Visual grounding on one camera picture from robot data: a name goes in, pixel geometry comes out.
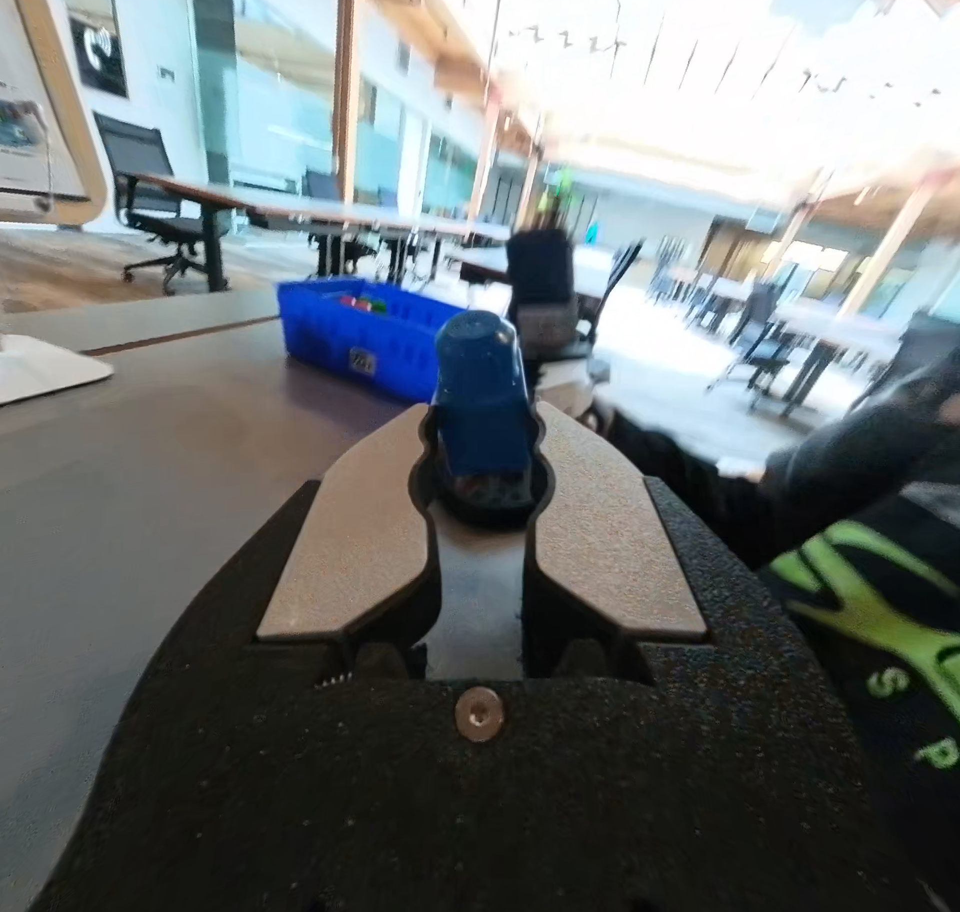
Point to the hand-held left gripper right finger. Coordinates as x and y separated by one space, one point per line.
615 537

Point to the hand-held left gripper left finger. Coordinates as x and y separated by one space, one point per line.
352 537

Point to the blue single-stud mega block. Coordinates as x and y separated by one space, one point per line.
484 402

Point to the blue plastic bin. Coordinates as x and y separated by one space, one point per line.
322 342

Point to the person's right forearm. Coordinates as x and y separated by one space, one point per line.
840 440

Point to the black office chair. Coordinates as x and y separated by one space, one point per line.
757 342
154 177
540 267

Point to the black printed hoodie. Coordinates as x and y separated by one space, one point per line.
862 672

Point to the wood-top office desk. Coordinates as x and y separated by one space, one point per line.
300 211

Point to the white tabletop display stand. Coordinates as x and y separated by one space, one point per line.
45 368

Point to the black wall sign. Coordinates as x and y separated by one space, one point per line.
97 42

